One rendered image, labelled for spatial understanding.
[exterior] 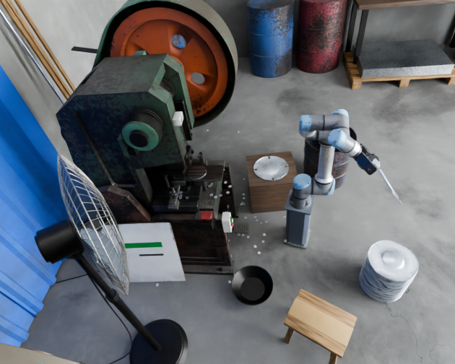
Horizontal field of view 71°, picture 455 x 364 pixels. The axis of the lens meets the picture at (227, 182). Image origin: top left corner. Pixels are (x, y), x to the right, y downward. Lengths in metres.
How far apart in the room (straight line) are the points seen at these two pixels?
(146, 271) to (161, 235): 0.42
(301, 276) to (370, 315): 0.50
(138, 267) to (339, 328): 1.43
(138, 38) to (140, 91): 0.58
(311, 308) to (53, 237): 1.44
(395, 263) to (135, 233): 1.70
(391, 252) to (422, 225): 0.69
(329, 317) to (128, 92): 1.61
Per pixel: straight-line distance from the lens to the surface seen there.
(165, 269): 2.47
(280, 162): 2.73
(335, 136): 1.47
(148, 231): 2.22
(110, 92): 1.64
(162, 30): 2.02
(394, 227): 2.89
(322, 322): 2.02
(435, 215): 3.08
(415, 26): 5.48
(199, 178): 2.05
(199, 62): 2.05
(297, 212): 2.26
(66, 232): 1.25
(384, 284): 2.31
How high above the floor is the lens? 2.22
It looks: 46 degrees down
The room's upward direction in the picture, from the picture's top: 9 degrees counter-clockwise
